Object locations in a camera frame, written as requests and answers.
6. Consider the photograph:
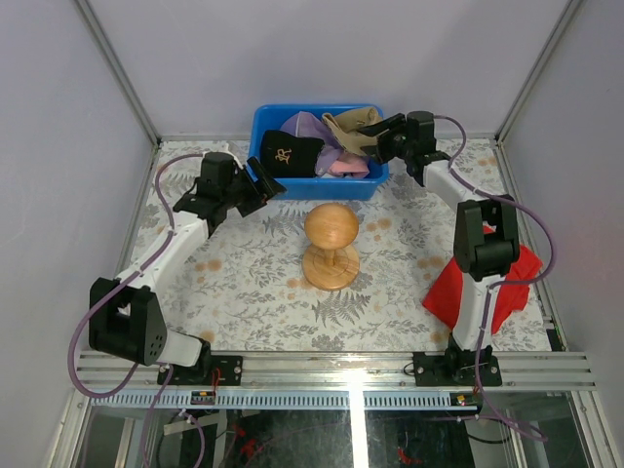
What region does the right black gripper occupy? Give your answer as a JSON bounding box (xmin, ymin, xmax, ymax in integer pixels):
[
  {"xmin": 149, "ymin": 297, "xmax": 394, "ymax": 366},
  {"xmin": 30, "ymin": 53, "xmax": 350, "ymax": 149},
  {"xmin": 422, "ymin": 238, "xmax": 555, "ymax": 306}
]
[{"xmin": 357, "ymin": 114, "xmax": 414, "ymax": 168}]

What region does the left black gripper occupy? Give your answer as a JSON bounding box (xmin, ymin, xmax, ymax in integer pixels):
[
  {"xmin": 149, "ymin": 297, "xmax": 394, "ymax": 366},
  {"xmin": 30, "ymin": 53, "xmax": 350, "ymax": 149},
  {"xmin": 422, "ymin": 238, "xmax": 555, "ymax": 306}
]
[{"xmin": 221, "ymin": 157, "xmax": 286, "ymax": 216}]

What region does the black baseball cap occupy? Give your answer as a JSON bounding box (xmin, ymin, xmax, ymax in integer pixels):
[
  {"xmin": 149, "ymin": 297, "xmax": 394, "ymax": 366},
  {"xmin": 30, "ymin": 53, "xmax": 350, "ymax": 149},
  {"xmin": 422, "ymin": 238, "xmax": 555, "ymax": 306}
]
[{"xmin": 259, "ymin": 130, "xmax": 325, "ymax": 178}]

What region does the beige baseball cap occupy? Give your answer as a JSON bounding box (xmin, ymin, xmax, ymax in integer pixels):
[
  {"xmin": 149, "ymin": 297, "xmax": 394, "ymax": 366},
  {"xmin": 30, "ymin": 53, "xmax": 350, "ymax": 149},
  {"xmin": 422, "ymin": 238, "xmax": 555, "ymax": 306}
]
[{"xmin": 322, "ymin": 106, "xmax": 382, "ymax": 156}]

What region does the pink baseball cap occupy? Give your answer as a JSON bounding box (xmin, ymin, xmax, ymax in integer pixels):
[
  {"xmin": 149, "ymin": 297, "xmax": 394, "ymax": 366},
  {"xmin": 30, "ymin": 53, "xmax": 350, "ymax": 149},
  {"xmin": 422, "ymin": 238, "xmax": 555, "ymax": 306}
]
[{"xmin": 328, "ymin": 153, "xmax": 370, "ymax": 178}]

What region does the wooden hat stand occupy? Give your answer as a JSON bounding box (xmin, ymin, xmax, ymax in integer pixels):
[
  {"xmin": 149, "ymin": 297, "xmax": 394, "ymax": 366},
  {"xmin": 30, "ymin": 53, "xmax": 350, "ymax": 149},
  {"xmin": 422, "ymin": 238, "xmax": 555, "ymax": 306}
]
[{"xmin": 302, "ymin": 203, "xmax": 360, "ymax": 292}]

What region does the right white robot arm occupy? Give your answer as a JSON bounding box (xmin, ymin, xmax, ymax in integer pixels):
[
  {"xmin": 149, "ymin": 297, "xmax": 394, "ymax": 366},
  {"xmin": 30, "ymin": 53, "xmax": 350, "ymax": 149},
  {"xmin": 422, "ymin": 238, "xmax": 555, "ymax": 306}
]
[{"xmin": 358, "ymin": 111, "xmax": 521, "ymax": 385}]

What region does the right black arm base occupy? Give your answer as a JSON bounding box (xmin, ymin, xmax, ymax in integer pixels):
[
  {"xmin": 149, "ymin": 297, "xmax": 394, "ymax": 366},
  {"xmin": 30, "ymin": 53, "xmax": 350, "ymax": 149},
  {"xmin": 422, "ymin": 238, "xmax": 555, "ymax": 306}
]
[{"xmin": 412, "ymin": 350, "xmax": 502, "ymax": 387}]

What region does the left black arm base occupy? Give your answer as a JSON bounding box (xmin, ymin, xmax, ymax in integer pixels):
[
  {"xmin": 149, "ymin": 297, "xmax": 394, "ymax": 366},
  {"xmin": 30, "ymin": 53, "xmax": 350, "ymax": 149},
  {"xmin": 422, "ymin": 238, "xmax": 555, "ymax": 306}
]
[{"xmin": 169, "ymin": 355, "xmax": 244, "ymax": 387}]

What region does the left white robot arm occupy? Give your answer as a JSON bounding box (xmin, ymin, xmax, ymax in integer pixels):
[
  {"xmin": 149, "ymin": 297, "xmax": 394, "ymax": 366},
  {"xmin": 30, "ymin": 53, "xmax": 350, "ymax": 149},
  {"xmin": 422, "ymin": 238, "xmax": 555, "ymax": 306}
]
[{"xmin": 89, "ymin": 152, "xmax": 286, "ymax": 385}]

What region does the purple baseball cap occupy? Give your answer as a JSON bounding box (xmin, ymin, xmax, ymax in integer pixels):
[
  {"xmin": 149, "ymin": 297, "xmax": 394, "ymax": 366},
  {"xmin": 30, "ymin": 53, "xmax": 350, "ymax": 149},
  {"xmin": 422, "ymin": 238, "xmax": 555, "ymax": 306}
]
[{"xmin": 280, "ymin": 111, "xmax": 344, "ymax": 177}]

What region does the floral table mat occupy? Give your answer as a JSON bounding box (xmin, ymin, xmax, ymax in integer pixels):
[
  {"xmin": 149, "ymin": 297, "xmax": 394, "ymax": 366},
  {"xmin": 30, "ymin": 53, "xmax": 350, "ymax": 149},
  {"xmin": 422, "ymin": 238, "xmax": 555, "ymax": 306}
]
[{"xmin": 104, "ymin": 138, "xmax": 562, "ymax": 353}]

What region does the red cloth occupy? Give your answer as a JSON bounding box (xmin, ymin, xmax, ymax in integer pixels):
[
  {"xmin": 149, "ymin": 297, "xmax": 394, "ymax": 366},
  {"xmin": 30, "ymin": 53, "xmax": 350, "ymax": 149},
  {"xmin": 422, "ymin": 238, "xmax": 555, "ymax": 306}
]
[{"xmin": 422, "ymin": 245, "xmax": 543, "ymax": 333}]

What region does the slotted cable duct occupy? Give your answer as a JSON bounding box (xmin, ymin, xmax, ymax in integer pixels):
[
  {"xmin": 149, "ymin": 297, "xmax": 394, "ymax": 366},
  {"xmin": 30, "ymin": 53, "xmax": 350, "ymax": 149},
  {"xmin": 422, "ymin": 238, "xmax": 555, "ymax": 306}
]
[{"xmin": 90, "ymin": 388, "xmax": 482, "ymax": 410}]

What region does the aluminium front rail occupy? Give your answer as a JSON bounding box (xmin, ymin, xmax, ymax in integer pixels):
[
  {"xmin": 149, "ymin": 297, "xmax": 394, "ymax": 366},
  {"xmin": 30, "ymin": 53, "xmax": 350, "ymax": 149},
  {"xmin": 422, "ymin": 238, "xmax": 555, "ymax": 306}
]
[{"xmin": 72, "ymin": 349, "xmax": 597, "ymax": 390}]

